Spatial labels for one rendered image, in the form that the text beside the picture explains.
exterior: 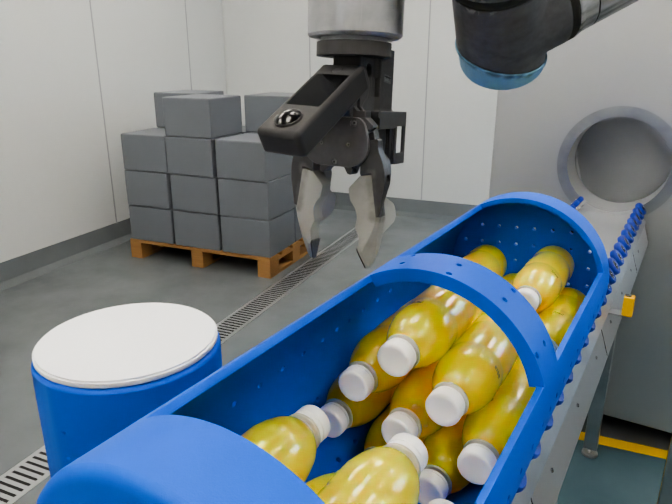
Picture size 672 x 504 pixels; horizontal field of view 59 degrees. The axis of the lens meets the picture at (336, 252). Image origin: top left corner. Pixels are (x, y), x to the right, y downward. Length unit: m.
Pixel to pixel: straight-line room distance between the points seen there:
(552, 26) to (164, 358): 0.67
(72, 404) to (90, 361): 0.07
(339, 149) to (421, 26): 5.04
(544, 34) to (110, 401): 0.70
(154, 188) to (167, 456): 4.12
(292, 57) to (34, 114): 2.53
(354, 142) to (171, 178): 3.83
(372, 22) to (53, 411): 0.69
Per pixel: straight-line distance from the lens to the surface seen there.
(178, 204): 4.37
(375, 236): 0.57
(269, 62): 6.16
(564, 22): 0.65
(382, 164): 0.55
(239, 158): 4.00
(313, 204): 0.59
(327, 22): 0.56
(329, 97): 0.53
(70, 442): 0.97
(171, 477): 0.37
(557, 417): 1.02
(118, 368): 0.92
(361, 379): 0.67
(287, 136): 0.49
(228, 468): 0.38
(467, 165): 5.56
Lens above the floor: 1.46
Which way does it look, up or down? 18 degrees down
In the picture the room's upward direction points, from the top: straight up
